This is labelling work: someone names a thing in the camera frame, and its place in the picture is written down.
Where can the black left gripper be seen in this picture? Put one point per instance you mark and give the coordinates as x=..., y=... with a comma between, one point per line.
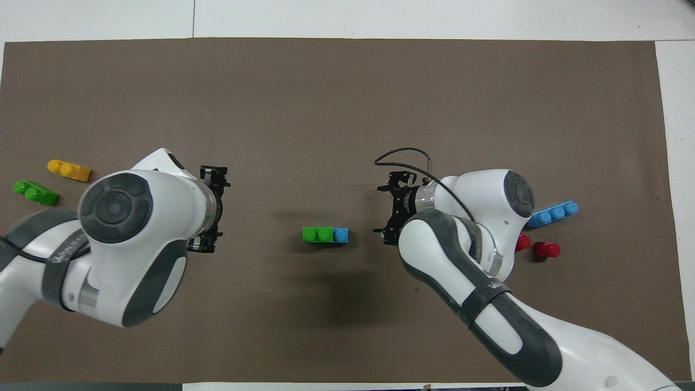
x=218, y=209

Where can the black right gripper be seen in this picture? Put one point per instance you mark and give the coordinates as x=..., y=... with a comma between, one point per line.
x=407, y=205

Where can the blue three-stud toy brick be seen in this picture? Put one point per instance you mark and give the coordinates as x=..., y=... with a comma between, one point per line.
x=554, y=214
x=341, y=235

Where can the green two-stud toy brick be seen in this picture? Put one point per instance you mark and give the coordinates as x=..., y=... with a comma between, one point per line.
x=38, y=193
x=317, y=235

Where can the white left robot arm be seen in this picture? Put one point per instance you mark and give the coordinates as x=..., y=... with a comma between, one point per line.
x=141, y=228

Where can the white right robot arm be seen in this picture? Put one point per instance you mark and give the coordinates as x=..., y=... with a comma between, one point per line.
x=478, y=271

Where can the brown table mat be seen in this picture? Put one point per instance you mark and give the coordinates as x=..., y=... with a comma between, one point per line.
x=336, y=108

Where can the red toy brick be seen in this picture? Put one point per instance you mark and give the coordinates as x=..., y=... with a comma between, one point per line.
x=523, y=242
x=547, y=250

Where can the yellow toy brick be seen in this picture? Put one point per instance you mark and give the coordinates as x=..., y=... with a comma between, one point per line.
x=70, y=171

